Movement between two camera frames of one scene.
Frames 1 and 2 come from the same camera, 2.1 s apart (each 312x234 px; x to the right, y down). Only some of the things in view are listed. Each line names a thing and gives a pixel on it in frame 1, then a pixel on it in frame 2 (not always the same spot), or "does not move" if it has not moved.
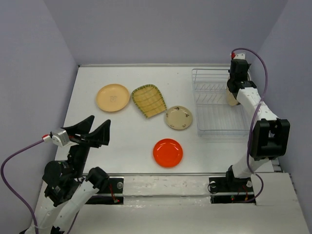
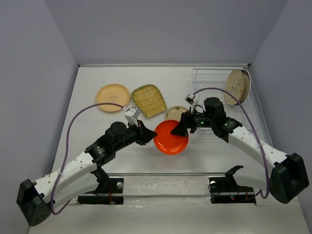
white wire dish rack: x=215 y=117 does not move
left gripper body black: x=78 y=139 to x=133 y=133
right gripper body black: x=231 y=80 to x=195 y=121
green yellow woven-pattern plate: x=149 y=100 does not move
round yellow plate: x=112 y=97 does not move
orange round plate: x=167 y=153 to x=167 y=143
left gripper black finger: x=100 y=136 to x=146 y=134
